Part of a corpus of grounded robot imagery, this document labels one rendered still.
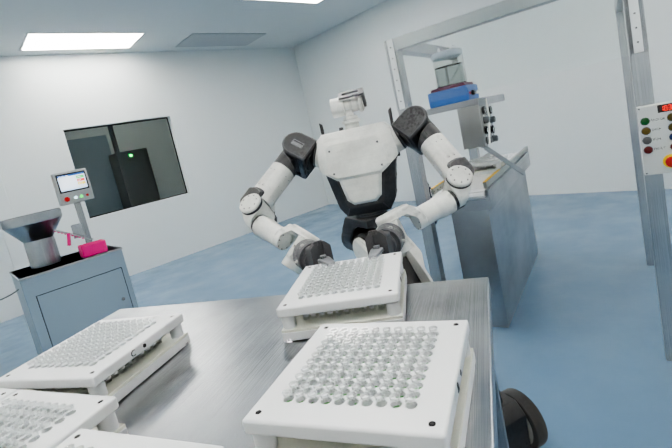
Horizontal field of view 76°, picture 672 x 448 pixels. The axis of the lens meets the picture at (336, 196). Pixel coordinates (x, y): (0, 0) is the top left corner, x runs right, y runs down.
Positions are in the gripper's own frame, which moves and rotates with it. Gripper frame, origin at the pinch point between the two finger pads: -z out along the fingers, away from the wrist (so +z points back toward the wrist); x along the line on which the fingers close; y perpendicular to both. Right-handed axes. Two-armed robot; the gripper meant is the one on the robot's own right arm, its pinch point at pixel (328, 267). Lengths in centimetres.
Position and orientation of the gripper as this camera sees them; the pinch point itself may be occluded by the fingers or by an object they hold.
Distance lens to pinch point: 108.4
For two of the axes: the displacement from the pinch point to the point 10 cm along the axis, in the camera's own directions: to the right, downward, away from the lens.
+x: 2.1, 9.7, 1.4
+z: -3.6, -0.6, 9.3
